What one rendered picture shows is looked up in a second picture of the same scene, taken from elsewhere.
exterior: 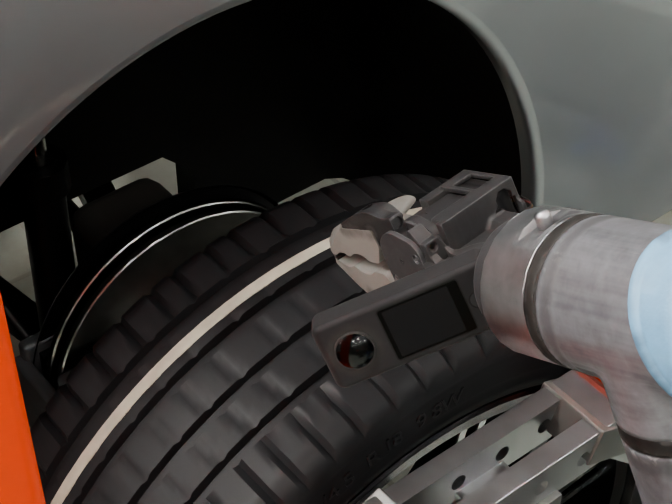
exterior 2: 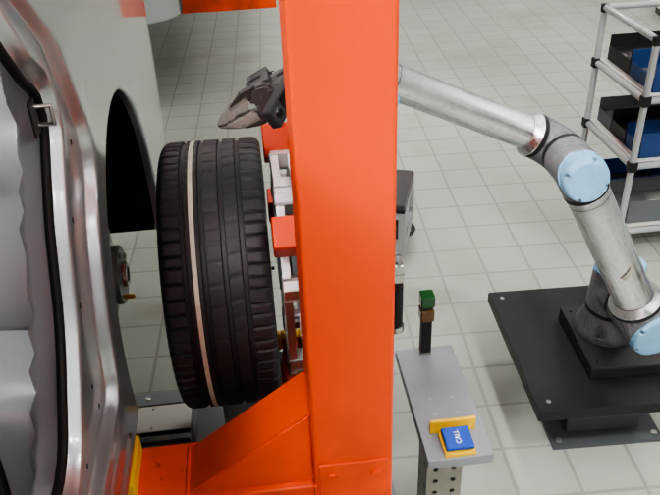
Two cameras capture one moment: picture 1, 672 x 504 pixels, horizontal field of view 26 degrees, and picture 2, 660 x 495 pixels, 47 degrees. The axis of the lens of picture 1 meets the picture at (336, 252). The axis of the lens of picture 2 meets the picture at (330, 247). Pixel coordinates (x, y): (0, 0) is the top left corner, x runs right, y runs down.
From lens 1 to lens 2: 1.20 m
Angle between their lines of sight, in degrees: 45
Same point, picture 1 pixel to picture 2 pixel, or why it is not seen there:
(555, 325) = not seen: hidden behind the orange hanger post
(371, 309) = (277, 99)
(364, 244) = (241, 106)
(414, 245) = (266, 86)
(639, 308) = not seen: hidden behind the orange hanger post
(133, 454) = (207, 223)
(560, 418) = (280, 160)
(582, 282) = not seen: hidden behind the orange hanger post
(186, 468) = (228, 211)
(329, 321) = (270, 108)
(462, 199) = (261, 75)
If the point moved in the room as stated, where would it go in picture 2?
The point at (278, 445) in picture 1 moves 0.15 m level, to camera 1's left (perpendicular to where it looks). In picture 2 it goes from (247, 187) to (202, 217)
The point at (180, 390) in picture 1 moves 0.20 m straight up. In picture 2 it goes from (202, 198) to (191, 111)
